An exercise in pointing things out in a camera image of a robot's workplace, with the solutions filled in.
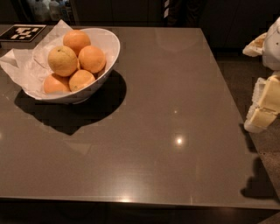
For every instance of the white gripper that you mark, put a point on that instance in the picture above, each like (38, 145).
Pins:
(271, 48)

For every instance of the pale yellowish orange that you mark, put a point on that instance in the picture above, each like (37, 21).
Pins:
(62, 60)

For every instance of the white bowl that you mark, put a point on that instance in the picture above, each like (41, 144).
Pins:
(110, 44)

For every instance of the right middle orange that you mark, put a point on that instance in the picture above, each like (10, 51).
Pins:
(92, 59)

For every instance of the front centre orange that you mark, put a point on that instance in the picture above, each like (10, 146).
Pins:
(80, 79)

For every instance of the top back orange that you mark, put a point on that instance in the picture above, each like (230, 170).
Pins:
(76, 40)

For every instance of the front left orange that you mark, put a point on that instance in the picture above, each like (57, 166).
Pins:
(54, 83)

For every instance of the bottles in dark background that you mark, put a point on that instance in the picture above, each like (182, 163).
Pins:
(51, 10)

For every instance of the white crumpled paper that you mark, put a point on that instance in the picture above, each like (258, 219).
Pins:
(23, 67)

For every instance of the black white fiducial marker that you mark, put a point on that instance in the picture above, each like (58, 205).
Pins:
(22, 33)

